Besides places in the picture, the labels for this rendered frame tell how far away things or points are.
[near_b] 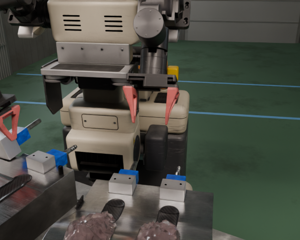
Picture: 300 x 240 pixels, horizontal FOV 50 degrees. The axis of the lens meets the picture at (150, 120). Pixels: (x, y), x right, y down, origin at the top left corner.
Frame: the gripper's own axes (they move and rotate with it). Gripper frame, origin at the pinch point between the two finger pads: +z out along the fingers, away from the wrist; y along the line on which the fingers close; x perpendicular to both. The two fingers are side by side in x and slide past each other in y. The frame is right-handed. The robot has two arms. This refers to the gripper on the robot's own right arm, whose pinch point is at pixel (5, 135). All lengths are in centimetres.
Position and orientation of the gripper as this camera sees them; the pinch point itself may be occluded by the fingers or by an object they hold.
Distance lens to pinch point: 82.0
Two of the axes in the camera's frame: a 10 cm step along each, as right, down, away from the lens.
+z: 1.9, 8.7, 4.5
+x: 4.7, -4.8, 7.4
